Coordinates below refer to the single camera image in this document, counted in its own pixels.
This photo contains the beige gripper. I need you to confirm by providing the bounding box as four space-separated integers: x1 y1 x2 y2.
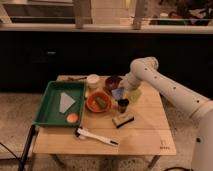
120 73 138 91

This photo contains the blue sponge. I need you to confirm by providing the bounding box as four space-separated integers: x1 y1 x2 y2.
111 87 124 101

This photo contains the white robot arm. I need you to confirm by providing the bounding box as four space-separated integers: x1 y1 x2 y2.
121 57 213 171

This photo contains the orange bowl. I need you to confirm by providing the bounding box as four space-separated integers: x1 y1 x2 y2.
86 91 112 113

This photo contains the green translucent cup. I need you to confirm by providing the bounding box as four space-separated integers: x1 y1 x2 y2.
129 89 142 102

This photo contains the dark metal cup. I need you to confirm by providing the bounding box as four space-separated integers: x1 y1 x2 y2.
118 99 129 113

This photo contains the green pickle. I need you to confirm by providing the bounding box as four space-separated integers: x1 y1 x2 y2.
95 97 107 109

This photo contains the white cup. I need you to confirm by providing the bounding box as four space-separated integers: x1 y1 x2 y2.
86 74 100 89

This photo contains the wooden block eraser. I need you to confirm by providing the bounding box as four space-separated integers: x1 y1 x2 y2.
112 113 134 128

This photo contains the grey folded cloth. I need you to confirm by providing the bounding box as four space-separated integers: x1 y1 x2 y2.
59 92 75 113

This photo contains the peach fruit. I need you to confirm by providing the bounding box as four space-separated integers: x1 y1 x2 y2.
66 113 78 123

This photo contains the white brush with black tip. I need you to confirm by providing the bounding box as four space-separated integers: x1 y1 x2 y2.
76 127 119 146

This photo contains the green plastic tray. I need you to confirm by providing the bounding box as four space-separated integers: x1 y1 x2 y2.
34 81 86 127

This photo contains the black pole at table side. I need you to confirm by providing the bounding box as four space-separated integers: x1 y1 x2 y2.
18 125 36 171

